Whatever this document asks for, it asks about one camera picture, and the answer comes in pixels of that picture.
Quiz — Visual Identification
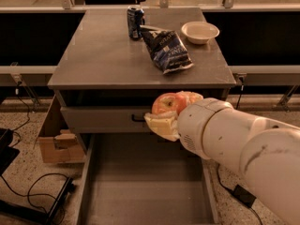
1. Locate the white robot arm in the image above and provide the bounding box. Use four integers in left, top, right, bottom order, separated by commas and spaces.
144, 92, 300, 225

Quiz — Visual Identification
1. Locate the red apple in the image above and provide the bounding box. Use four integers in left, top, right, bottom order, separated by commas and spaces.
152, 93, 187, 114

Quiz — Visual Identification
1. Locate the closed drawer with black handle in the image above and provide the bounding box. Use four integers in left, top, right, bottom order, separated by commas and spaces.
61, 106, 151, 133

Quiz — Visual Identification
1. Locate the blue soda can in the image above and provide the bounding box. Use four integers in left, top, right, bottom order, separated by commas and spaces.
127, 5, 144, 40

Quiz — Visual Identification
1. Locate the cardboard box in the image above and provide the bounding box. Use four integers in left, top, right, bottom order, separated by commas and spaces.
35, 95, 86, 165

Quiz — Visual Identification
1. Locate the blue chip bag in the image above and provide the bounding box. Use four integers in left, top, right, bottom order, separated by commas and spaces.
141, 26, 194, 75

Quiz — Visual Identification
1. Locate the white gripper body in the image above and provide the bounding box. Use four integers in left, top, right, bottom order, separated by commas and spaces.
176, 97, 234, 160

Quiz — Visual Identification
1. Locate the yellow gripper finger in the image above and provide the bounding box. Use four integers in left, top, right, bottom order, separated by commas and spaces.
177, 91, 203, 105
144, 112, 180, 142

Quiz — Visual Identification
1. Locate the black cable on left floor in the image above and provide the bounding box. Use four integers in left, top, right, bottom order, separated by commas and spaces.
0, 172, 73, 225

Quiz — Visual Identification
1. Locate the open grey drawer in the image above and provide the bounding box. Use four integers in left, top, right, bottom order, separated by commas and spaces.
75, 133, 220, 225

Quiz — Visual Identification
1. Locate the grey drawer cabinet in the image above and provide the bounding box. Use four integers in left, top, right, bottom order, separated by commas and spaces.
48, 7, 235, 148

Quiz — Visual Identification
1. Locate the black power adapter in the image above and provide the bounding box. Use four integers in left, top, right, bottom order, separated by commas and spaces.
232, 185, 256, 208

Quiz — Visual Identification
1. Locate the black stand left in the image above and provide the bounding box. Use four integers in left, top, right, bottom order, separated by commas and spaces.
0, 128, 20, 175

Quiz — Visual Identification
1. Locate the white bowl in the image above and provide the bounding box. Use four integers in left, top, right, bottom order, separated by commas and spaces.
181, 22, 219, 45

